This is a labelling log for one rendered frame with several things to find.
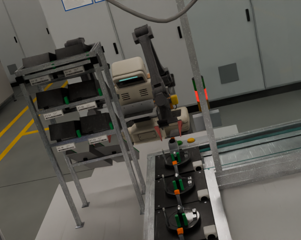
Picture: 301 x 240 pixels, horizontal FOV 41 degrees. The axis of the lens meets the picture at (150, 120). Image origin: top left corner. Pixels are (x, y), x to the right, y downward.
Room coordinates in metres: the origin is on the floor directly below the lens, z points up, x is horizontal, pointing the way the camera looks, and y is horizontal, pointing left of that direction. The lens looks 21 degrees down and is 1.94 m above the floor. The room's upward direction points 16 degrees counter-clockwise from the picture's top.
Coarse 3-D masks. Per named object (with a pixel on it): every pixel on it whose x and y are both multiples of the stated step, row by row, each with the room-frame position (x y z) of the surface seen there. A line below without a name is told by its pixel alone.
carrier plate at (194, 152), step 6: (180, 150) 1.91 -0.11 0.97; (186, 150) 1.89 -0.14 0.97; (192, 150) 1.87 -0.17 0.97; (198, 150) 1.86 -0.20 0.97; (156, 156) 1.93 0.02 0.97; (192, 156) 1.81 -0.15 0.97; (198, 156) 1.80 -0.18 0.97; (156, 162) 1.86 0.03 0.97; (162, 162) 1.84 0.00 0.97; (192, 162) 1.75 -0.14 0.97; (156, 168) 1.80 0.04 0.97; (162, 168) 1.78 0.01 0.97; (180, 168) 1.73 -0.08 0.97; (186, 168) 1.71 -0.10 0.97; (192, 168) 1.70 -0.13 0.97; (156, 174) 1.74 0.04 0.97; (162, 174) 1.72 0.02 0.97; (168, 174) 1.70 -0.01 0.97; (174, 174) 1.69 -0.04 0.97; (180, 174) 1.69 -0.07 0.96
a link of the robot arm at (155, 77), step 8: (152, 32) 2.22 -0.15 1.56; (136, 40) 2.20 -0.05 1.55; (144, 40) 2.16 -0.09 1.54; (144, 48) 2.14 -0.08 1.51; (152, 56) 2.09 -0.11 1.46; (152, 64) 2.05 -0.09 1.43; (152, 72) 2.02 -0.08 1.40; (152, 80) 1.99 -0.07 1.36; (160, 80) 1.98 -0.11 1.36; (152, 88) 1.97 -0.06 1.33; (160, 88) 1.95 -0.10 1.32
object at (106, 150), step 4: (124, 140) 1.80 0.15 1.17; (96, 144) 1.79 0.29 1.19; (100, 144) 1.83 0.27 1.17; (116, 144) 1.73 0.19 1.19; (96, 148) 1.76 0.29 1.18; (100, 148) 1.76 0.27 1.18; (104, 148) 1.77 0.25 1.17; (108, 148) 1.77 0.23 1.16; (112, 148) 1.77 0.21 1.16; (116, 148) 1.77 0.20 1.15; (120, 148) 1.77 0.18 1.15; (128, 148) 1.82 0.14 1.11; (104, 152) 1.82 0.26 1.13; (108, 152) 1.82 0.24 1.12; (136, 152) 1.91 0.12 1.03; (120, 156) 1.87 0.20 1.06; (136, 156) 1.89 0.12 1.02; (116, 160) 1.93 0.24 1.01; (120, 160) 1.93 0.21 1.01; (124, 160) 1.93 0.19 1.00
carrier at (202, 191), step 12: (156, 180) 1.68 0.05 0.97; (168, 180) 1.65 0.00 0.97; (180, 180) 1.50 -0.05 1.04; (192, 180) 1.56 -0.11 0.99; (204, 180) 1.56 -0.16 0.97; (156, 192) 1.58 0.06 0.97; (168, 192) 1.52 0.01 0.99; (180, 192) 1.49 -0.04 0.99; (192, 192) 1.49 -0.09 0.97; (204, 192) 1.44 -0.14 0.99; (156, 204) 1.48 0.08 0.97; (168, 204) 1.46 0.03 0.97
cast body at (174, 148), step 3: (168, 141) 1.82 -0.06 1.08; (171, 141) 1.79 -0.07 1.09; (174, 141) 1.79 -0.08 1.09; (168, 144) 1.79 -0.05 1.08; (171, 144) 1.78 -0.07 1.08; (174, 144) 1.78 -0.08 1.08; (177, 144) 1.80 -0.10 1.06; (171, 147) 1.78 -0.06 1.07; (174, 147) 1.78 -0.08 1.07; (177, 147) 1.78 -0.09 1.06; (171, 150) 1.78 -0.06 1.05; (174, 150) 1.77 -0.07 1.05; (177, 150) 1.77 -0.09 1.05; (171, 153) 1.78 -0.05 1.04; (174, 153) 1.75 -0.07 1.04
